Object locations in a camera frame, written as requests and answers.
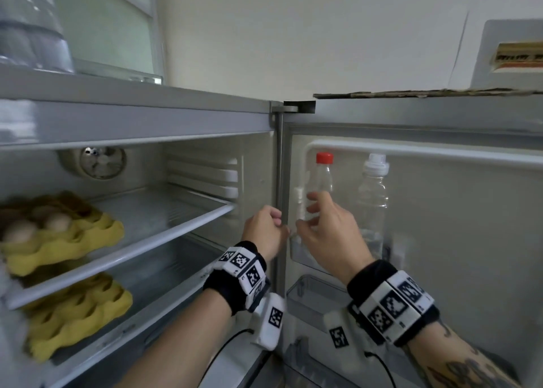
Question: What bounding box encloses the person's right forearm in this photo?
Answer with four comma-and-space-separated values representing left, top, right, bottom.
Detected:
400, 319, 523, 388

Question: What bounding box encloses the round fridge fan dial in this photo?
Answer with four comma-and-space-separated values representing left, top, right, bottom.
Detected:
57, 146, 128, 181

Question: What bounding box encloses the person's left hand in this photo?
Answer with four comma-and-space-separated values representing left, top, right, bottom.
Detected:
242, 206, 291, 262

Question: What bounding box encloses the person's right hand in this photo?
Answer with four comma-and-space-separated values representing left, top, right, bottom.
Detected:
295, 190, 377, 284

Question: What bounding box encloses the black left wristband with markers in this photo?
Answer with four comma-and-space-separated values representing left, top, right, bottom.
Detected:
202, 241, 272, 317

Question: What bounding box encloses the empty yellow egg carton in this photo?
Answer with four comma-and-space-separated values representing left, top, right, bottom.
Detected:
23, 272, 134, 363

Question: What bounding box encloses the black camera cable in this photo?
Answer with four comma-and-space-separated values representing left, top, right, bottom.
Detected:
199, 328, 256, 388
364, 351, 398, 388

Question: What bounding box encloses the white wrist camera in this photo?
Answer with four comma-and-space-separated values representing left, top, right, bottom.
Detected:
249, 292, 286, 351
324, 307, 375, 372

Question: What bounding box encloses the clear bottle with white cap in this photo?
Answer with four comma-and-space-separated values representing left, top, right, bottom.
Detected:
355, 153, 390, 260

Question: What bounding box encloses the glass fridge shelf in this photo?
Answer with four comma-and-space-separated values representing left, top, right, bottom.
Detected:
6, 188, 236, 311

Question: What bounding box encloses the clear plastic container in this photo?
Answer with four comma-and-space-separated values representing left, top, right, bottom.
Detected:
0, 0, 78, 75

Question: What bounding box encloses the black right camera cable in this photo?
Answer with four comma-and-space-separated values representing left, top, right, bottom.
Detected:
364, 351, 398, 388

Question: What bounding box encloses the grey fridge door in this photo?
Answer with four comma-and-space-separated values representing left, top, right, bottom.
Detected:
271, 92, 543, 388

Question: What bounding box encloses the yellow egg carton with eggs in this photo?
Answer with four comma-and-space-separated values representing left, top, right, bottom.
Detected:
0, 190, 126, 277

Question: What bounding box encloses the grey fridge body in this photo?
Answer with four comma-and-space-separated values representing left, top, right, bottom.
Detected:
0, 67, 317, 388

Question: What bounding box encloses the person's left forearm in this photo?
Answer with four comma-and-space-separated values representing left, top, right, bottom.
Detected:
114, 289, 256, 388

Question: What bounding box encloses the black left camera cable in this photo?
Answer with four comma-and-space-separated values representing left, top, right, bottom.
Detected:
199, 328, 256, 388

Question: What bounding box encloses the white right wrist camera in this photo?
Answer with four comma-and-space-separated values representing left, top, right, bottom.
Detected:
324, 307, 375, 372

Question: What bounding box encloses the black right wristband with markers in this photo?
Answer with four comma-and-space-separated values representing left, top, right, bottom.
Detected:
346, 259, 440, 348

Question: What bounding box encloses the clear door shelf bin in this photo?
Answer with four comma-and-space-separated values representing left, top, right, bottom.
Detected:
285, 273, 354, 334
288, 230, 409, 283

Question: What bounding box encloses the clear bottle with red cap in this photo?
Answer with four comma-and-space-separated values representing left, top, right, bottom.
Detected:
296, 151, 336, 248

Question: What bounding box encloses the white box with label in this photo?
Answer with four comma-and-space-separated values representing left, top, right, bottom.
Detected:
469, 18, 543, 91

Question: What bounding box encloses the black wristband with markers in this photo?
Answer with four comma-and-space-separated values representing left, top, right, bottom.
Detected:
202, 241, 272, 317
346, 259, 440, 348

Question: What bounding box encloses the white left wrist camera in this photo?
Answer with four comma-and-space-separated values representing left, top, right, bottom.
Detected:
249, 292, 286, 351

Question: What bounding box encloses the beige egg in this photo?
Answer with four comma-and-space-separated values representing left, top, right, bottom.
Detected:
3, 222, 38, 243
42, 211, 74, 232

